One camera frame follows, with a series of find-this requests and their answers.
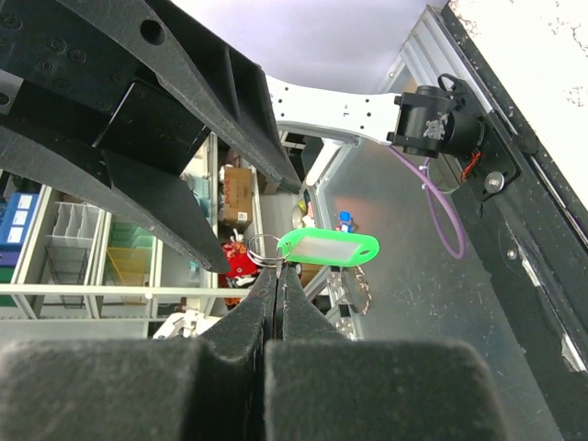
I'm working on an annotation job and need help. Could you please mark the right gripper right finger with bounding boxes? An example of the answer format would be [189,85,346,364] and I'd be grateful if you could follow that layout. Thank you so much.
[264,267,510,440]

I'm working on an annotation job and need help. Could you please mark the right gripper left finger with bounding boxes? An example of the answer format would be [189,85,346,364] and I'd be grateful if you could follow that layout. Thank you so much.
[1,269,277,440]

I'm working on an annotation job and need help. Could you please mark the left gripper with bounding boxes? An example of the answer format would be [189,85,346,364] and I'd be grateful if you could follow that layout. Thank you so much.
[1,1,301,273]

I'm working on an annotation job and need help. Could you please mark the metal keyring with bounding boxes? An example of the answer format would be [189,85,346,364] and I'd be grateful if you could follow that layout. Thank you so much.
[246,233,290,268]

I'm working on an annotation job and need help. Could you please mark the green key tag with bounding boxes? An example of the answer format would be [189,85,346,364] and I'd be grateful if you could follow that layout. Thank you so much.
[277,228,379,267]

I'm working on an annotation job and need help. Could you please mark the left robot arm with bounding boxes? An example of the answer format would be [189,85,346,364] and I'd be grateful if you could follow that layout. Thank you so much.
[1,1,482,273]

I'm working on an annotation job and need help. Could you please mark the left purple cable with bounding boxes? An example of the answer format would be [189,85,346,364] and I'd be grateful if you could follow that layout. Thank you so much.
[388,146,468,259]

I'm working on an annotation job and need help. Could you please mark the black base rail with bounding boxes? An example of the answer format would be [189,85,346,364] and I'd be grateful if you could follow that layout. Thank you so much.
[440,6,587,440]

